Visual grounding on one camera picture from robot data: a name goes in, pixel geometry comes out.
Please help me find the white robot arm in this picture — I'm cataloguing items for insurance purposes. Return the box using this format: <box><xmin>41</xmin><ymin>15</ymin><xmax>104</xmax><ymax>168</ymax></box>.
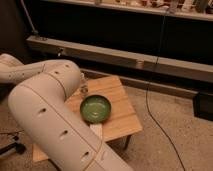
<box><xmin>0</xmin><ymin>54</ymin><xmax>133</xmax><ymax>171</ymax></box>

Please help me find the green ceramic bowl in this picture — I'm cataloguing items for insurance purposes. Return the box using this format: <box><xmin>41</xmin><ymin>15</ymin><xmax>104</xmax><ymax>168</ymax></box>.
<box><xmin>80</xmin><ymin>95</ymin><xmax>111</xmax><ymax>123</ymax></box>

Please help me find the long wooden shelf beam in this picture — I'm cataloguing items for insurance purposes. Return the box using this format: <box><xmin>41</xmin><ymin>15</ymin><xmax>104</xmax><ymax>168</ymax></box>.
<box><xmin>27</xmin><ymin>35</ymin><xmax>213</xmax><ymax>83</ymax></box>

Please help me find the black box at right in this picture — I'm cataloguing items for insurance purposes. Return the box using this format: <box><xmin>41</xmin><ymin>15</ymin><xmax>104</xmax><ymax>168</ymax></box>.
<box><xmin>193</xmin><ymin>93</ymin><xmax>213</xmax><ymax>121</ymax></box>

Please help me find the black hanging cable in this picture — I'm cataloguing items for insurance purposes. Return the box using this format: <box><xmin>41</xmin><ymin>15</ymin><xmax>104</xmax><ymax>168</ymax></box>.
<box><xmin>145</xmin><ymin>6</ymin><xmax>186</xmax><ymax>171</ymax></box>

